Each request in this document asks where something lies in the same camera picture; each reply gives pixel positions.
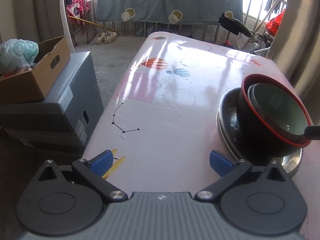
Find beige curtain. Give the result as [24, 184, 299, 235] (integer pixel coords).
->
[265, 0, 320, 103]

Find pink hanging clothes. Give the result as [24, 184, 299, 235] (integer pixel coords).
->
[61, 0, 91, 26]

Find brown cardboard box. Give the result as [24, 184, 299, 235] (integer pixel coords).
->
[1, 36, 71, 105]

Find black bicycle saddle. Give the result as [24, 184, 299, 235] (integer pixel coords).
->
[218, 14, 252, 37]

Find yellow broom stick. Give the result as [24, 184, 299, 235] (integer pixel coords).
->
[67, 15, 104, 28]

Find large steel plate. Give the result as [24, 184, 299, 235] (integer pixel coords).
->
[217, 87, 303, 177]

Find grey storage box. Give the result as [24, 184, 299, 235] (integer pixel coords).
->
[1, 51, 104, 154]

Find blue dotted hanging blanket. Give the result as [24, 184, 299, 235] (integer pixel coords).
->
[96, 0, 242, 25]

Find red plastic bag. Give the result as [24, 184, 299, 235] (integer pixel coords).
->
[266, 10, 285, 37]

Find black red lacquer bowl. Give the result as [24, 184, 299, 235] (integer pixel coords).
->
[236, 74, 313, 158]

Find white sneakers pair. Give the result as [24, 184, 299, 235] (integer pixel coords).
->
[95, 31, 118, 44]

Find grey-green ceramic bowl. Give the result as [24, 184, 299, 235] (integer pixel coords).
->
[247, 82, 309, 136]

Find teal plastic bag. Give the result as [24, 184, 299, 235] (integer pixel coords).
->
[1, 39, 39, 75]

